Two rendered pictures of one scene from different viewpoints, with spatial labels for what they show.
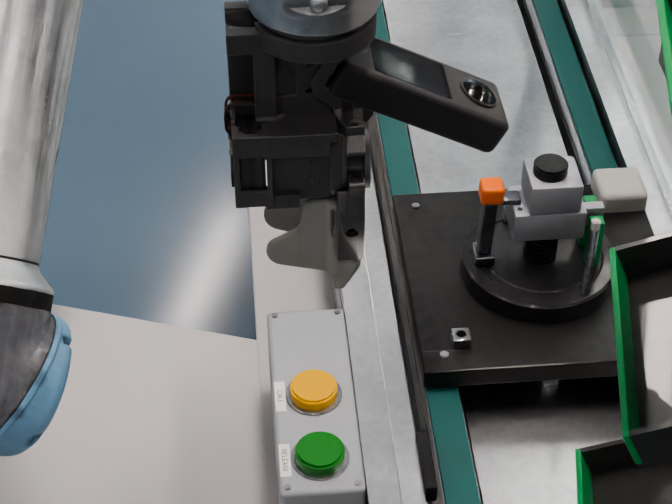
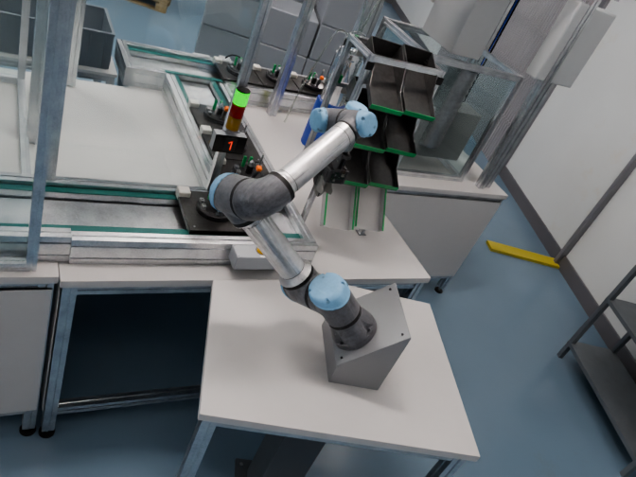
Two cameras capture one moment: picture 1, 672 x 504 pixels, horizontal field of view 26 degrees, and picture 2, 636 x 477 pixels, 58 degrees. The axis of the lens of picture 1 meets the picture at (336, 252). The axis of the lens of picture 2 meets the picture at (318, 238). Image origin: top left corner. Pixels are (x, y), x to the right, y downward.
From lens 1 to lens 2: 2.23 m
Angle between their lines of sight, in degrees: 88
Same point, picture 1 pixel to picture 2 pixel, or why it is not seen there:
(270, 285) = (191, 276)
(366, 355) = (247, 241)
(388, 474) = not seen: hidden behind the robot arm
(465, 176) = (157, 224)
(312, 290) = (191, 268)
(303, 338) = (244, 251)
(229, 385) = (231, 285)
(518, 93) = (113, 208)
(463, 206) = (192, 218)
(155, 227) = not seen: outside the picture
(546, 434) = not seen: hidden behind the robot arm
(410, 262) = (217, 229)
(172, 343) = (219, 296)
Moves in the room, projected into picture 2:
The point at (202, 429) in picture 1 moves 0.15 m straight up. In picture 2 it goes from (247, 291) to (259, 259)
